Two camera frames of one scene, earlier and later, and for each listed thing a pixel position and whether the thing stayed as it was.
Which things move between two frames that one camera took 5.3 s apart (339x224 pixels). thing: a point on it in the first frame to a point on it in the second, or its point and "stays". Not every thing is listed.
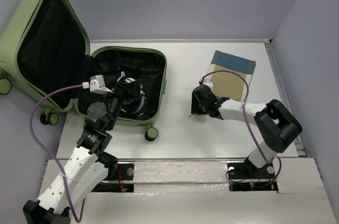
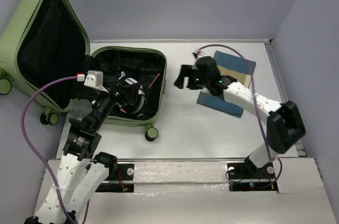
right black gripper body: x=197 y=107 to x=203 y=81
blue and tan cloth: x=228 y=84 stays
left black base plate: x=125 y=172 stays
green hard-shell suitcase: x=45 y=53 stays
